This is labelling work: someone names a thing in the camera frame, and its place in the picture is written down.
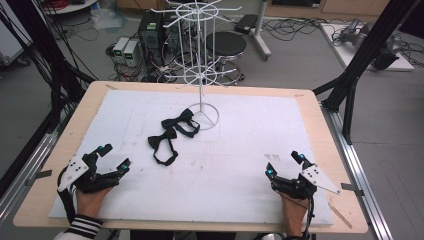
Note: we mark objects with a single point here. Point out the grey power supply unit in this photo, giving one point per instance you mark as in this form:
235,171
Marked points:
131,53
120,48

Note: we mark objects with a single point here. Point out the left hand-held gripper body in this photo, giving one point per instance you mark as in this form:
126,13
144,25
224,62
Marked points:
78,170

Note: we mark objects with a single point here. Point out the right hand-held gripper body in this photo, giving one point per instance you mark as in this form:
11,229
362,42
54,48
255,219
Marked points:
318,178

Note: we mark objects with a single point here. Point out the white foam mat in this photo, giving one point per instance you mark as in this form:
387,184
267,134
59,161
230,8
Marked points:
216,186

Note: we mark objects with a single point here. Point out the grey metal clamp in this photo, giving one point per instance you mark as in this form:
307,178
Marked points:
39,176
351,189

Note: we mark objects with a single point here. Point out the thin wooden strip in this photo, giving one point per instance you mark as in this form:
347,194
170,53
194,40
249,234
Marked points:
340,216

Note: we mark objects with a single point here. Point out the white stand post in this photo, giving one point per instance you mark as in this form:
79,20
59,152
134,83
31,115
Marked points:
260,30

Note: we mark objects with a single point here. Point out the person's right hand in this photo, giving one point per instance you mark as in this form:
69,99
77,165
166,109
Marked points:
295,213

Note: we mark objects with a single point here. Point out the black computer tower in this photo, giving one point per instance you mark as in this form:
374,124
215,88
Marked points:
150,36

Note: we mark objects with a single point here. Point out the aluminium rail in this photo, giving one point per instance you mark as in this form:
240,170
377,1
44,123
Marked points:
358,173
30,163

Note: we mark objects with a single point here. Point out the clear plastic bag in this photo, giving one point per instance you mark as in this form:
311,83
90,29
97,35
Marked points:
108,18

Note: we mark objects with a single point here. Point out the white round table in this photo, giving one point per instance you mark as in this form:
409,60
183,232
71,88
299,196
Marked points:
71,7

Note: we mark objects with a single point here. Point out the person's left hand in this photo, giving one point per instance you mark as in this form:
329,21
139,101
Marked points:
90,201

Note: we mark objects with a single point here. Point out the white platform board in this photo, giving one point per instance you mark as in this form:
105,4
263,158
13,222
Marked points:
346,56

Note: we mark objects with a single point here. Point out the black round stool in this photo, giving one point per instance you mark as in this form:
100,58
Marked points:
226,43

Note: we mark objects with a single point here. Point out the black metal frame strut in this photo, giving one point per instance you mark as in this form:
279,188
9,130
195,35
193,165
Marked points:
363,56
43,53

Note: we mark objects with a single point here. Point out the wooden table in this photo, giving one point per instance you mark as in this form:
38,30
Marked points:
320,110

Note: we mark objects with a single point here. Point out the black flat box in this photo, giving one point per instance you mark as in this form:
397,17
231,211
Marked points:
246,24

